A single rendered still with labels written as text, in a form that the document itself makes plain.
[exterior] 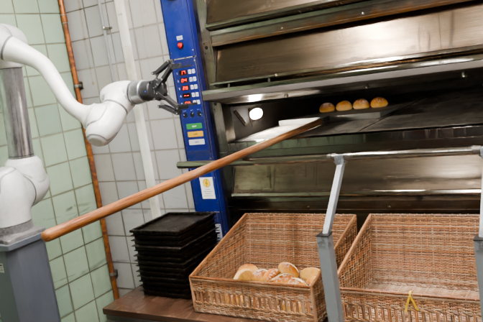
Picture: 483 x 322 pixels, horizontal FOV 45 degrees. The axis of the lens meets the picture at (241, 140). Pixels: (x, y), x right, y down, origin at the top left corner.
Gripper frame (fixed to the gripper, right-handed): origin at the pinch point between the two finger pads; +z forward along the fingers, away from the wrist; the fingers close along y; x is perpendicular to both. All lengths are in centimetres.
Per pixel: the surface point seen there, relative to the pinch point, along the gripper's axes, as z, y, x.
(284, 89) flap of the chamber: 16.4, 8.1, -40.3
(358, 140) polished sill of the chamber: 39, 33, -55
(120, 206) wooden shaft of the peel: 8, 30, 52
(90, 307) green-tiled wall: -115, 111, -35
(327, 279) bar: 46, 68, 5
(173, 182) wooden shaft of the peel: 7.6, 29.1, 27.3
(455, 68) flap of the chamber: 83, 8, -40
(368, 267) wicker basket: 41, 82, -42
